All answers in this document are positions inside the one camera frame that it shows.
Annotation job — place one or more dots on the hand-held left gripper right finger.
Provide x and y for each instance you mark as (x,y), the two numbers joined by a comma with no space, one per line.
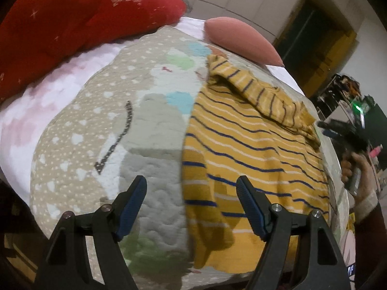
(251,208)

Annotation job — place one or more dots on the person's right forearm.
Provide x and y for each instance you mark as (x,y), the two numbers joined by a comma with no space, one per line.
(372,232)

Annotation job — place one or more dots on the cluttered shelf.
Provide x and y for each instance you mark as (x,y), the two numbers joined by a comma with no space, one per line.
(344,93)

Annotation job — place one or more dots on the person's right hand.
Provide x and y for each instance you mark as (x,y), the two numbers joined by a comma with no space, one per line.
(364,175)

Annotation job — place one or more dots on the dark door with yellow frame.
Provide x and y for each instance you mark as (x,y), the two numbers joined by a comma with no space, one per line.
(317,42)

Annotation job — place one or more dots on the yellow striped sweater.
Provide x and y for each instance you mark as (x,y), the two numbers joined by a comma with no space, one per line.
(242,145)

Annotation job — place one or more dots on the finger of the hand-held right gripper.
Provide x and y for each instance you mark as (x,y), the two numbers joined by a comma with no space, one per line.
(330,134)
(326,125)

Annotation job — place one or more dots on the printed quilted blanket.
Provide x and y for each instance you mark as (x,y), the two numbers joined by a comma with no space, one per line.
(145,127)

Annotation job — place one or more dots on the red patterned blanket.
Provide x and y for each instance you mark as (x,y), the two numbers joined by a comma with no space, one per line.
(69,21)

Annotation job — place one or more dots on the pink pillow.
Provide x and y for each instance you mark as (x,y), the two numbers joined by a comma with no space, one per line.
(238,39)

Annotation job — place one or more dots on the white and pink bedsheet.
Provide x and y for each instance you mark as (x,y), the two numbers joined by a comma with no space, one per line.
(30,111)

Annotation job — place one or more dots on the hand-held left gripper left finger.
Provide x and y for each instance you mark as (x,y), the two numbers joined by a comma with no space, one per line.
(133,208)

